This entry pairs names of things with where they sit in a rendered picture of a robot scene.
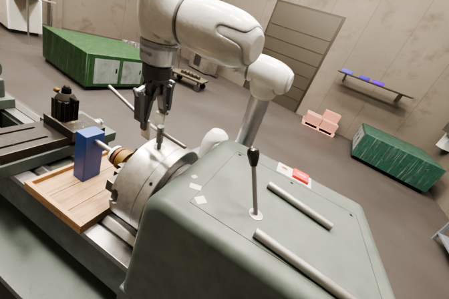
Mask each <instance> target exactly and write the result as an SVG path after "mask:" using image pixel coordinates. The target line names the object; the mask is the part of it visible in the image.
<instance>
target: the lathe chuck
mask: <svg viewBox="0 0 449 299"><path fill-rule="evenodd" d="M156 145H157V143H156V138H154V139H152V140H150V141H149V142H147V143H145V144H144V145H143V146H142V147H141V148H140V149H138V150H137V151H136V152H135V153H134V154H133V155H132V156H131V157H130V159H129V160H128V161H127V162H126V163H125V164H124V166H123V167H122V169H121V170H120V172H119V174H118V175H117V177H116V179H115V181H114V183H113V186H112V190H117V191H118V192H117V193H118V198H117V201H116V202H114V201H113V199H112V198H109V206H110V209H111V211H113V212H114V213H115V214H117V215H118V216H119V217H121V218H122V219H123V220H125V221H126V222H127V223H129V224H130V225H131V221H130V217H131V213H132V208H133V206H134V202H135V201H136V198H137V197H138V194H139V193H140V190H141V189H142V187H143V185H144V184H145V183H146V181H147V179H148V178H149V177H150V175H151V174H152V172H153V171H154V170H155V169H156V168H157V167H158V166H159V165H160V164H161V163H162V161H163V160H165V159H166V158H167V157H168V156H169V155H170V154H171V153H173V152H175V151H176V150H178V149H180V148H181V147H180V146H178V145H176V144H175V143H173V142H172V141H170V140H169V139H167V138H166V137H164V139H163V143H162V145H163V146H164V150H162V151H160V152H158V151H156V150H155V149H154V146H156Z"/></svg>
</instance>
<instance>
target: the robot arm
mask: <svg viewBox="0 0 449 299"><path fill-rule="evenodd" d="M137 17H138V24H139V28H140V59H141V60H142V75H143V78H144V80H143V82H142V86H141V87H139V88H138V89H137V88H136V87H134V88H133V90H132V91H133V93H134V119H136V120H137V121H139V122H140V129H141V130H142V131H141V136H142V137H144V138H146V139H147V140H149V139H150V123H151V121H150V120H149V117H150V112H151V110H152V106H153V103H154V101H155V100H156V98H157V103H158V111H157V112H156V119H155V126H156V127H157V125H163V124H164V118H165V115H168V112H167V111H170V110H171V106H172V97H173V91H174V87H175V85H176V82H175V81H172V80H171V77H172V68H173V66H174V65H175V64H176V59H177V54H178V47H179V44H180V45H183V46H185V47H187V48H188V49H189V50H191V51H192V52H194V53H196V54H198V55H200V56H201V57H203V58H204V59H206V60H208V61H211V62H213V63H215V64H218V65H221V66H225V67H226V68H227V69H229V70H231V71H233V72H234V73H236V74H237V75H238V76H240V77H242V78H243V79H246V80H247V81H249V82H250V83H249V85H250V92H251V96H250V98H249V102H248V105H247V108H246V111H245V115H244V118H243V121H242V124H241V128H240V130H239V134H238V136H237V140H236V141H235V142H237V143H240V144H242V145H244V146H246V147H248V148H250V147H252V145H253V142H254V140H255V138H256V135H257V132H258V130H259V127H260V125H261V123H262V120H263V118H264V116H265V113H266V110H267V108H268V106H269V103H270V101H271V100H272V99H273V98H274V97H275V96H276V95H283V94H285V93H287V92H288V91H289V89H290V87H291V85H292V82H293V79H294V73H293V72H292V70H291V69H290V68H289V67H288V66H287V65H285V64H284V63H283V62H281V61H279V60H277V59H275V58H272V57H269V56H268V55H263V54H261V53H262V50H263V46H264V42H265V37H264V34H263V29H262V27H261V26H260V24H259V23H258V22H257V20H255V19H254V18H253V17H252V16H251V15H249V14H248V13H247V12H245V11H243V10H242V9H239V8H237V7H235V6H232V5H229V4H228V3H225V2H222V1H219V0H137ZM228 138H229V137H228V135H227V134H226V133H225V131H223V130H222V129H219V128H214V129H212V130H210V131H209V132H208V133H207V134H206V135H205V137H204V139H203V141H202V143H201V145H200V149H199V152H198V151H196V150H194V152H196V154H197V156H198V160H199V159H200V158H201V157H202V156H204V155H205V154H207V153H208V152H209V151H210V150H212V149H213V148H214V147H216V146H217V145H218V144H219V143H221V142H222V141H224V140H228Z"/></svg>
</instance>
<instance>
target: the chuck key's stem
mask: <svg viewBox="0 0 449 299"><path fill-rule="evenodd" d="M162 132H164V126H163V125H157V131H156V143H157V147H156V148H157V149H158V150H160V149H162V148H161V147H162V143H163V139H164V136H163V135H161V133H162Z"/></svg>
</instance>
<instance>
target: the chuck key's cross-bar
mask: <svg viewBox="0 0 449 299"><path fill-rule="evenodd" d="M108 88H109V89H110V90H111V91H112V92H113V93H114V94H115V95H116V96H117V97H118V98H119V99H120V100H121V101H122V102H123V103H125V104H126V105H127V106H128V107H129V108H130V109H131V110H132V111H133V112H134V107H133V106H132V105H131V104H130V103H129V102H128V101H127V100H126V99H124V98H123V97H122V96H121V95H120V94H119V93H118V92H117V91H116V90H115V89H114V88H113V87H112V86H111V85H108ZM150 128H152V129H153V130H154V131H157V127H156V126H154V125H152V124H151V123H150ZM161 135H163V136H164V137H166V138H167V139H169V140H170V141H172V142H173V143H175V144H176V145H178V146H180V147H181V148H182V149H184V150H185V149H186V145H184V144H183V143H181V142H179V141H178V140H177V139H174V138H173V137H172V136H170V135H168V134H167V133H165V132H162V133H161Z"/></svg>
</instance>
